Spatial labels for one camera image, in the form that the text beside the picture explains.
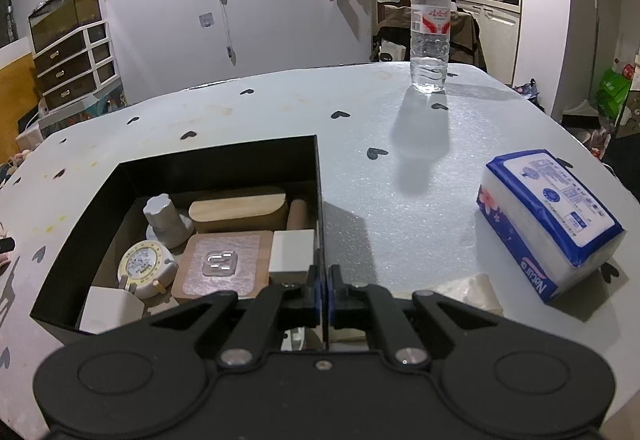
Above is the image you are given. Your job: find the white knob-top jar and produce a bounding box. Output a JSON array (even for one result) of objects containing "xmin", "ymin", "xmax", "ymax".
[{"xmin": 143, "ymin": 193, "xmax": 195, "ymax": 249}]

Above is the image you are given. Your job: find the white kitchen counter cabinet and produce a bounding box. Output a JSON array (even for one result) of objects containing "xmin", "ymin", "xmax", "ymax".
[{"xmin": 452, "ymin": 0, "xmax": 521, "ymax": 86}]

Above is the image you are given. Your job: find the green plastic bag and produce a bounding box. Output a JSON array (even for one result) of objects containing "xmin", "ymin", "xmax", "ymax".
[{"xmin": 596, "ymin": 69, "xmax": 631, "ymax": 119}]

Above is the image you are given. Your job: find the white charger adapter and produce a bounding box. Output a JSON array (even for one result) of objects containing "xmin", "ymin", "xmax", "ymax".
[{"xmin": 79, "ymin": 286, "xmax": 144, "ymax": 334}]

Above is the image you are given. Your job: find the white drawer cabinet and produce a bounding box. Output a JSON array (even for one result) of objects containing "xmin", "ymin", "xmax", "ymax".
[{"xmin": 32, "ymin": 20, "xmax": 120, "ymax": 112}]

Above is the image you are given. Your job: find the white plastic divided tray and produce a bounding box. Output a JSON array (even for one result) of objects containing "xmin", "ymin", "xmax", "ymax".
[{"xmin": 281, "ymin": 327, "xmax": 306, "ymax": 352}]

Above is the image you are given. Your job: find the oval wooden box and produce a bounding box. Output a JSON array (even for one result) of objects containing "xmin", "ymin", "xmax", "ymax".
[{"xmin": 189, "ymin": 193, "xmax": 288, "ymax": 233}]

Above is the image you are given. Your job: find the white rectangular block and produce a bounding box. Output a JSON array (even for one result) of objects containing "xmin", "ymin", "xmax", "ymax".
[{"xmin": 269, "ymin": 229, "xmax": 314, "ymax": 283}]

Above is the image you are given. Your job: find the glass terrarium tank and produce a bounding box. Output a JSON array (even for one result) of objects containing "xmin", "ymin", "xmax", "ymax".
[{"xmin": 28, "ymin": 0, "xmax": 102, "ymax": 54}]

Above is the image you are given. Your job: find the brown square coaster pack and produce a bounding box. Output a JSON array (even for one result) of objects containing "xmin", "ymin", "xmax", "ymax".
[{"xmin": 171, "ymin": 231, "xmax": 273, "ymax": 301}]

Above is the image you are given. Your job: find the wooden cylinder roller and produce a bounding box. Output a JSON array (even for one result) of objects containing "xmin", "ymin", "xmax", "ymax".
[{"xmin": 286, "ymin": 199, "xmax": 308, "ymax": 230}]

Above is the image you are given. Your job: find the brown draped chair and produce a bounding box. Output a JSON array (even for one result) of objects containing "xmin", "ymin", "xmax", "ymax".
[{"xmin": 373, "ymin": 5, "xmax": 487, "ymax": 72}]

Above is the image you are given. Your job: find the blue white tissue pack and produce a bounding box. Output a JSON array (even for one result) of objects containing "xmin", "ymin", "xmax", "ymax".
[{"xmin": 476, "ymin": 149, "xmax": 625, "ymax": 303}]

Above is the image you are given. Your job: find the black cardboard box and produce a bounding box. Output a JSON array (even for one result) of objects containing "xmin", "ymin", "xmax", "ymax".
[{"xmin": 29, "ymin": 135, "xmax": 324, "ymax": 342}]

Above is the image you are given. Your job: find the round white tape measure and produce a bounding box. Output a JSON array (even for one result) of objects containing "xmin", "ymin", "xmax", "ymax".
[{"xmin": 117, "ymin": 240, "xmax": 178, "ymax": 301}]

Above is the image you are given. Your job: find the clear plastic water bottle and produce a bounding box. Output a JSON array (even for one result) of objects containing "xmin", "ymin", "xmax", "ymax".
[{"xmin": 410, "ymin": 0, "xmax": 451, "ymax": 94}]

